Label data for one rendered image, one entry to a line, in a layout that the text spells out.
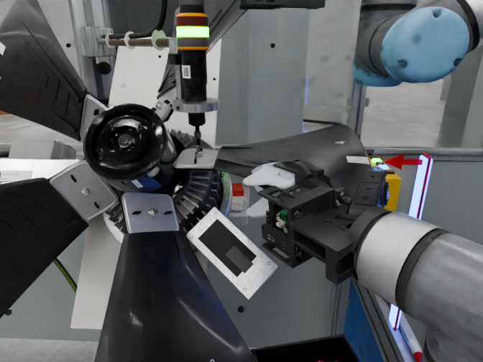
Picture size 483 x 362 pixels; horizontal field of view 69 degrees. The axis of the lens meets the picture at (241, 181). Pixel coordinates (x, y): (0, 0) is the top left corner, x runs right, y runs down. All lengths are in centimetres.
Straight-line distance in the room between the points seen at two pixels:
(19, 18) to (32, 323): 151
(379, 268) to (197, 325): 30
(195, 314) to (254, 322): 117
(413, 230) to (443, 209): 122
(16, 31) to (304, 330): 149
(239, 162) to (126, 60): 54
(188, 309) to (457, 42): 45
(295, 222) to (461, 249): 14
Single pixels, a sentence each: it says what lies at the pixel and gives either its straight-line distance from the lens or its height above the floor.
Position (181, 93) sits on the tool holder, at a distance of 55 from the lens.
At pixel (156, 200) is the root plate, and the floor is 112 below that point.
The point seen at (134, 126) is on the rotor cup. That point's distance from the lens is 53.
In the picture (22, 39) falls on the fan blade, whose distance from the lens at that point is 74.
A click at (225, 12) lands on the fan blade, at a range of 65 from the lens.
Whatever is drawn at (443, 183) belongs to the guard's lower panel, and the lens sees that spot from 149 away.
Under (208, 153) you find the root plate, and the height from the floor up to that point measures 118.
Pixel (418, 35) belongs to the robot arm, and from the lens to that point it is 43.
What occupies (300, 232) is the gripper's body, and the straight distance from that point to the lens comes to 34.
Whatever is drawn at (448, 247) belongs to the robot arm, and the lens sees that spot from 30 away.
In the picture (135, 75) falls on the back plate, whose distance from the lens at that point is 94.
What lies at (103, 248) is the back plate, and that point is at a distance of 80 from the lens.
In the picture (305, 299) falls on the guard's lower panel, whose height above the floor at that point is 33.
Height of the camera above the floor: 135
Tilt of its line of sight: 21 degrees down
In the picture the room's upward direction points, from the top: straight up
